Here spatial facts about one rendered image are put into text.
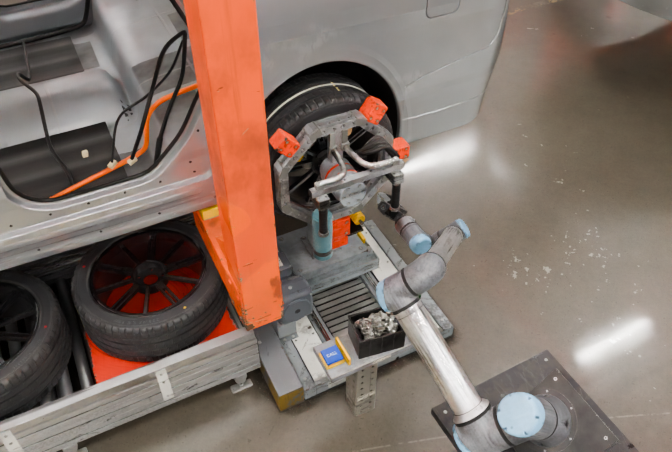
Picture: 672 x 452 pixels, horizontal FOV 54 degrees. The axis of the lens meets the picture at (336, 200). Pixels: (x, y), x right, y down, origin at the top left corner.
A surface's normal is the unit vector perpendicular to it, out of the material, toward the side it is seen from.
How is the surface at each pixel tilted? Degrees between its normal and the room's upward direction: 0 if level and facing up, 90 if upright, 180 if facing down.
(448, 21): 90
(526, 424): 38
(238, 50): 90
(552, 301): 0
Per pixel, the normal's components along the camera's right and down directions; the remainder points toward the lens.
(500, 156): 0.00, -0.73
